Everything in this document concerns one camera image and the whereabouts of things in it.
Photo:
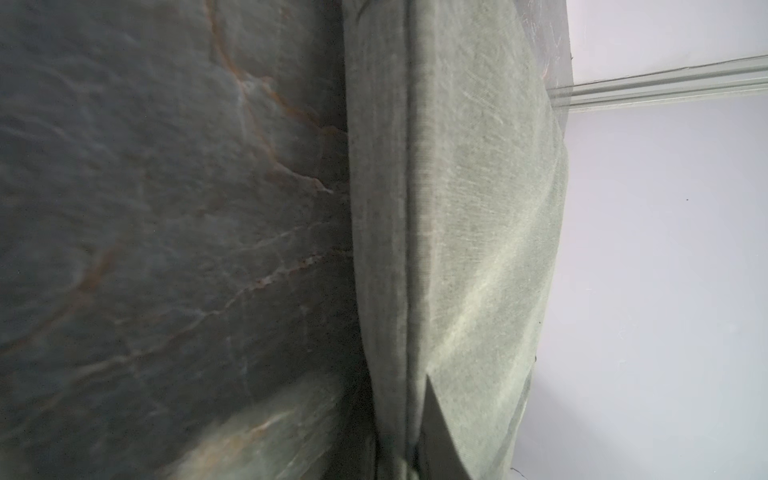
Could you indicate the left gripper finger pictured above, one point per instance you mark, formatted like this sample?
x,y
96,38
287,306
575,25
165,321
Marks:
x,y
437,456

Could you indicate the grey laptop bag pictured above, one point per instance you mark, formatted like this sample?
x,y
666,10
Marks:
x,y
458,176

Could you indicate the aluminium wall rail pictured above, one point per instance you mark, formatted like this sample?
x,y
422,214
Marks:
x,y
740,76

